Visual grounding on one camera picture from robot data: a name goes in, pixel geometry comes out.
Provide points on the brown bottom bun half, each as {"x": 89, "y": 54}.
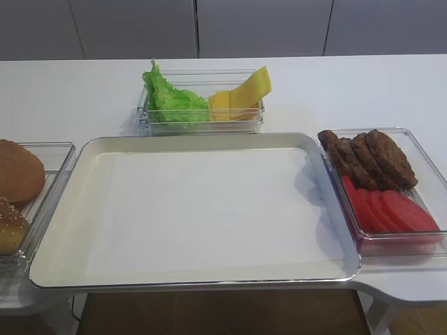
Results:
{"x": 22, "y": 173}

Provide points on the flat yellow cheese slice stack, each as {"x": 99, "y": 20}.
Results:
{"x": 227, "y": 108}

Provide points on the upright yellow cheese slice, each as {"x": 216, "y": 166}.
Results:
{"x": 252, "y": 90}

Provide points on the green lettuce leaf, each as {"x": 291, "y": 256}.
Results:
{"x": 170, "y": 104}

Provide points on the clear bin with greens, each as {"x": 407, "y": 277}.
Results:
{"x": 204, "y": 83}

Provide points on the large white serving tray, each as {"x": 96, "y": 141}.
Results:
{"x": 197, "y": 212}

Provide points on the leftmost brown meat patty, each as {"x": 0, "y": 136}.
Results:
{"x": 328, "y": 140}

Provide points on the brown meat patty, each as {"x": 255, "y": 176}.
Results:
{"x": 391, "y": 159}
{"x": 361, "y": 175}
{"x": 364, "y": 155}
{"x": 328, "y": 140}

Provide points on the leftmost red tomato slice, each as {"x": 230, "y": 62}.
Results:
{"x": 352, "y": 195}

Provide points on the red tomato slice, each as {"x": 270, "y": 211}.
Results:
{"x": 406, "y": 213}
{"x": 352, "y": 195}
{"x": 368, "y": 221}
{"x": 383, "y": 221}

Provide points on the clear bin with buns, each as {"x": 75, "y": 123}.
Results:
{"x": 58, "y": 159}

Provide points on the rightmost brown meat patty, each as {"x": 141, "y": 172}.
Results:
{"x": 391, "y": 159}

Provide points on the clear bin with patties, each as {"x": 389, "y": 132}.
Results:
{"x": 429, "y": 193}

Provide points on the front red tomato slice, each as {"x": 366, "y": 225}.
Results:
{"x": 406, "y": 213}

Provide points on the sesame top bun half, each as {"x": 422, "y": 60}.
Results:
{"x": 14, "y": 228}

